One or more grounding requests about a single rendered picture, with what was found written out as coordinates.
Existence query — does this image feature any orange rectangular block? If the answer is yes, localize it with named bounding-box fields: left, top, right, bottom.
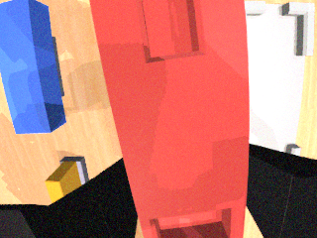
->
left=45, top=162, right=82, bottom=203

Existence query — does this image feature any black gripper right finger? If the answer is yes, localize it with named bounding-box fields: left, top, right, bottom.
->
left=246, top=143, right=317, bottom=238

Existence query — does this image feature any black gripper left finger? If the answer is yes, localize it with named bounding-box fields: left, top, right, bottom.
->
left=0, top=159, right=139, bottom=238

